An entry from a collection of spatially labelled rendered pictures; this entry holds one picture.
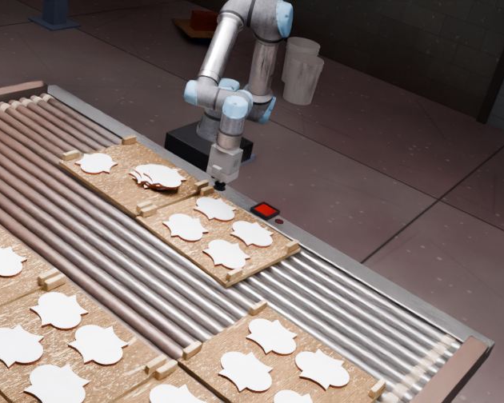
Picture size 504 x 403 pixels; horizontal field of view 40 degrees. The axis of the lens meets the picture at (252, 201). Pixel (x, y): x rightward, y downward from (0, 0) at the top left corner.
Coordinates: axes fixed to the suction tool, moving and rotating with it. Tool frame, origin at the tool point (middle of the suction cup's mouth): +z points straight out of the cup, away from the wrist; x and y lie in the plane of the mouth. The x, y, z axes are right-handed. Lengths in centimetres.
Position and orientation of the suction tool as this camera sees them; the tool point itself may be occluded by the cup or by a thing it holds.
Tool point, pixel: (219, 187)
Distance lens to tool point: 230.7
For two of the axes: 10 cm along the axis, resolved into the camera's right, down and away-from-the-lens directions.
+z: -1.9, 8.5, 4.9
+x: 5.4, -3.3, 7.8
